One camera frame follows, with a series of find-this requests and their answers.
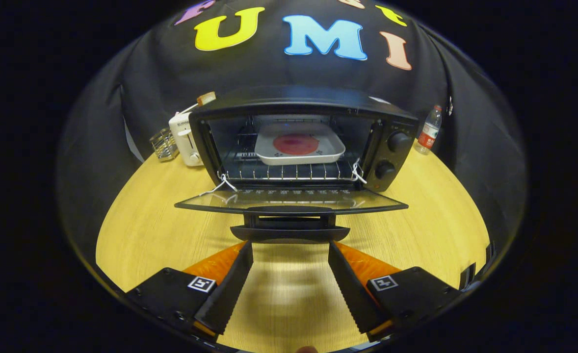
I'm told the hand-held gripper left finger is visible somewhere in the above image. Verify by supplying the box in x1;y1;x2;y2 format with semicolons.
126;240;254;343

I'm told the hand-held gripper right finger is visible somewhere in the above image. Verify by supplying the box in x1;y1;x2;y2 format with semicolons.
327;240;462;343

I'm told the white square plate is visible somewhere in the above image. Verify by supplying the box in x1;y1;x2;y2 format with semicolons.
254;122;346;166

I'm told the pink ham slice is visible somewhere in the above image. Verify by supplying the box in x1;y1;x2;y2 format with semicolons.
272;133;320;156

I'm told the black toaster oven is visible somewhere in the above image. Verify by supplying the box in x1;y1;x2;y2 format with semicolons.
174;86;420;244

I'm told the white pop-up toaster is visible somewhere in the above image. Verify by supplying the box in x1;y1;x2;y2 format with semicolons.
168;111;206;168

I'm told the black notched bar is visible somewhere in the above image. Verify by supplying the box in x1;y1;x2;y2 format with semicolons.
459;241;497;292

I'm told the clear plastic water bottle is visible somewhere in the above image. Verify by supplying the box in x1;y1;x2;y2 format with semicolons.
414;104;443;156

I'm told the black backdrop cloth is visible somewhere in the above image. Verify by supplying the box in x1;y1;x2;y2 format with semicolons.
56;0;528;255

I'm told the wire mesh basket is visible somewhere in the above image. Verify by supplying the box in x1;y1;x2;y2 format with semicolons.
149;127;180;163

